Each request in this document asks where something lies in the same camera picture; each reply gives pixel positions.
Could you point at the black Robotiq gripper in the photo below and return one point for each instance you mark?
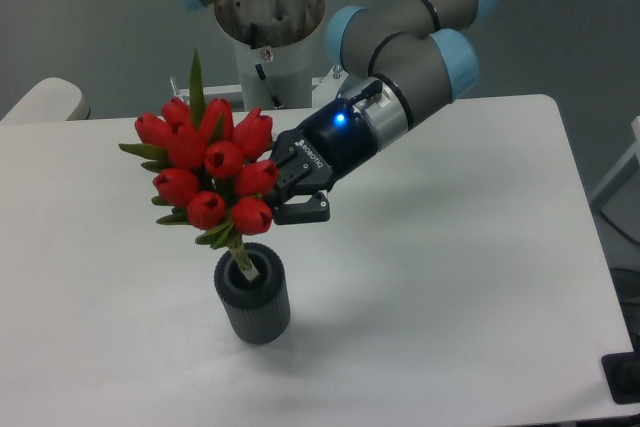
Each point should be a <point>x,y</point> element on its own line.
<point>313,156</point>

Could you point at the red tulip bouquet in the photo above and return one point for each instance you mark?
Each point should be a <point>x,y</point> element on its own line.
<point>209,170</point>

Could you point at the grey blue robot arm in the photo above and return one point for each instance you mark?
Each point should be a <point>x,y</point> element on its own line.
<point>403,65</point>

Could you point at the dark grey ribbed vase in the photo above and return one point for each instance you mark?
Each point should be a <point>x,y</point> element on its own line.
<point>258,311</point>

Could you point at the beige chair back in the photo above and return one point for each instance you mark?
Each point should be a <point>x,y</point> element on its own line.
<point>49,101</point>

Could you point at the white furniture leg right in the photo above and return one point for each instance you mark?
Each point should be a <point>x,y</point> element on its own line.
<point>620,173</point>

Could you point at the black object at edge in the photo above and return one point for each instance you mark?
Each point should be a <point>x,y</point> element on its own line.
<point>622,376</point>

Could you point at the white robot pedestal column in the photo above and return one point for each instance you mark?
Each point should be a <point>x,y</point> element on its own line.
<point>273,43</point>

